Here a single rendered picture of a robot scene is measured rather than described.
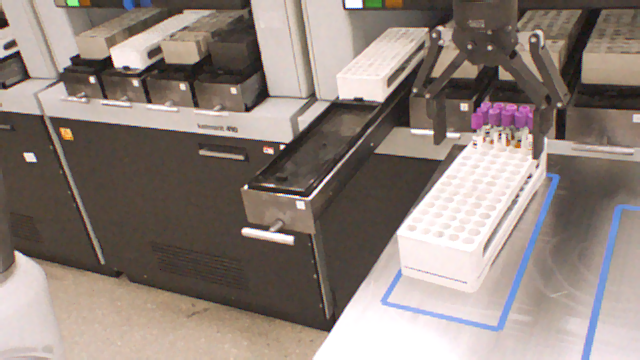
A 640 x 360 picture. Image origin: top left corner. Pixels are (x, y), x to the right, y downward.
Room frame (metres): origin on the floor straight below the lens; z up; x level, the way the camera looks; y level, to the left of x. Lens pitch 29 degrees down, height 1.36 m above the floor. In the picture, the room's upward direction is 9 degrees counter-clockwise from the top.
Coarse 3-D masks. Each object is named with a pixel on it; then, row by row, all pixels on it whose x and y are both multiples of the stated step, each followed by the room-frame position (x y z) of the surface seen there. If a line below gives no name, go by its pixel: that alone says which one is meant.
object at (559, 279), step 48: (576, 192) 0.78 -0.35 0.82; (624, 192) 0.76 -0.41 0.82; (528, 240) 0.69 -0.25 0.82; (576, 240) 0.67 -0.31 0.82; (624, 240) 0.66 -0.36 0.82; (384, 288) 0.64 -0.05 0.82; (432, 288) 0.62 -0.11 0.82; (480, 288) 0.61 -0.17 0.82; (528, 288) 0.60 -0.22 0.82; (576, 288) 0.58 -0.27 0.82; (624, 288) 0.57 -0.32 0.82; (336, 336) 0.57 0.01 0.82; (384, 336) 0.56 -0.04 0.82; (432, 336) 0.54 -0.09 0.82; (480, 336) 0.53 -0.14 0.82; (528, 336) 0.52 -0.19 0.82; (576, 336) 0.51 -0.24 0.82; (624, 336) 0.50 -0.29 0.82
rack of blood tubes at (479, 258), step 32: (480, 160) 0.81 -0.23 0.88; (512, 160) 0.79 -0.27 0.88; (544, 160) 0.83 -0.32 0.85; (448, 192) 0.74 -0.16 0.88; (480, 192) 0.73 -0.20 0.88; (512, 192) 0.71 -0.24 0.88; (416, 224) 0.67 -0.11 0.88; (448, 224) 0.67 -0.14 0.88; (480, 224) 0.66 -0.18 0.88; (512, 224) 0.71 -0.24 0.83; (416, 256) 0.65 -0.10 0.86; (448, 256) 0.62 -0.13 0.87; (480, 256) 0.62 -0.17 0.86
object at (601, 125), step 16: (576, 96) 1.09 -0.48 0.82; (592, 96) 1.07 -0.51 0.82; (608, 96) 1.06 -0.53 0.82; (624, 96) 1.05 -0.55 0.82; (576, 112) 1.06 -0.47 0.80; (592, 112) 1.05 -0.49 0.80; (608, 112) 1.03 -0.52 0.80; (624, 112) 1.02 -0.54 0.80; (576, 128) 1.06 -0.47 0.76; (592, 128) 1.05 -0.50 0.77; (608, 128) 1.03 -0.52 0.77; (624, 128) 1.02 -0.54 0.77; (576, 144) 1.02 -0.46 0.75; (608, 144) 1.03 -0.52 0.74; (624, 144) 1.02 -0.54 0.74
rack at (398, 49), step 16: (384, 32) 1.48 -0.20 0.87; (400, 32) 1.46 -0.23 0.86; (416, 32) 1.45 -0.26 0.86; (368, 48) 1.39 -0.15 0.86; (384, 48) 1.38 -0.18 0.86; (400, 48) 1.36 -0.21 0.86; (416, 48) 1.44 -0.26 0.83; (352, 64) 1.31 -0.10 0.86; (368, 64) 1.30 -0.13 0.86; (384, 64) 1.28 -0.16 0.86; (400, 64) 1.30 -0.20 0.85; (352, 80) 1.24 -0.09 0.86; (368, 80) 1.22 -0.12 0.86; (384, 80) 1.22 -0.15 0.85; (352, 96) 1.24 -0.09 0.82; (368, 96) 1.22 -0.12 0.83; (384, 96) 1.22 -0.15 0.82
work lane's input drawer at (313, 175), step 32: (416, 64) 1.37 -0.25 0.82; (320, 128) 1.16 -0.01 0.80; (352, 128) 1.14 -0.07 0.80; (384, 128) 1.16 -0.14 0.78; (288, 160) 1.05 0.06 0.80; (320, 160) 1.03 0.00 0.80; (352, 160) 1.04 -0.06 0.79; (256, 192) 0.95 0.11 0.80; (288, 192) 0.93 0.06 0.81; (320, 192) 0.93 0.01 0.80; (288, 224) 0.92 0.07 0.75
